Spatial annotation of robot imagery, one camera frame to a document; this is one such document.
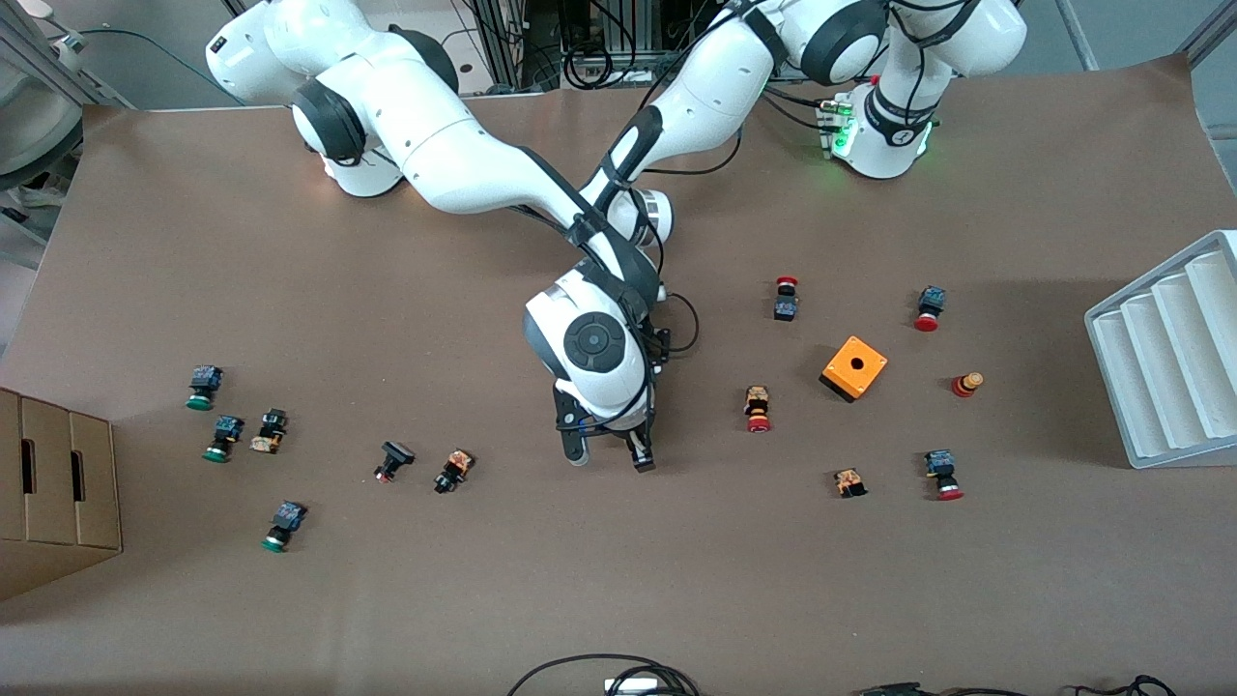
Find black square button red base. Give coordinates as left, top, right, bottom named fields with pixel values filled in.
left=374, top=441, right=417, bottom=484

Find green mushroom button blue block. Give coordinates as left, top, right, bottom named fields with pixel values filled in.
left=202, top=415, right=245, bottom=464
left=260, top=500, right=309, bottom=554
left=186, top=364, right=225, bottom=412

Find white ribbed tray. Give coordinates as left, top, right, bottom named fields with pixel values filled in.
left=1084, top=229, right=1237, bottom=471

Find grey metal strip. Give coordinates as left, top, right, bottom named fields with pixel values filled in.
left=1053, top=0, right=1100, bottom=71

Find brown cardboard box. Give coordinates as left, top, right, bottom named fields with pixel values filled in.
left=0, top=387, right=124, bottom=602

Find aluminium profile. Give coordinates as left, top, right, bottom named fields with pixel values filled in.
left=0, top=0, right=131, bottom=109
left=1184, top=0, right=1237, bottom=64

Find grey chair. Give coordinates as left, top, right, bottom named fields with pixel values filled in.
left=0, top=53, right=85, bottom=194

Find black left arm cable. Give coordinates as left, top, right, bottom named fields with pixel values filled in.
left=665, top=292, right=700, bottom=353

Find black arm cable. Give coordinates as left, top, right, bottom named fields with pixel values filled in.
left=551, top=290, right=660, bottom=436
left=665, top=292, right=700, bottom=353

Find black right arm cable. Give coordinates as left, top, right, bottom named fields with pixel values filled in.
left=551, top=290, right=660, bottom=436

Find black selector switch orange block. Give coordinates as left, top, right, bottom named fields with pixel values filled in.
left=433, top=449, right=475, bottom=496

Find orange button enclosure box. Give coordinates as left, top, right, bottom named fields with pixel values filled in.
left=820, top=335, right=889, bottom=404

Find black cable loop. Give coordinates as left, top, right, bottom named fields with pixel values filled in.
left=506, top=653, right=701, bottom=696

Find tangled black cables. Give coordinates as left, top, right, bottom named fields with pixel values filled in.
left=561, top=0, right=876, bottom=90

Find aluminium frame rack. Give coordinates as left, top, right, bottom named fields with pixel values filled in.
left=464, top=0, right=871, bottom=93

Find thin teal cable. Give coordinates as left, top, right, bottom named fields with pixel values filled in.
left=77, top=27, right=238, bottom=103

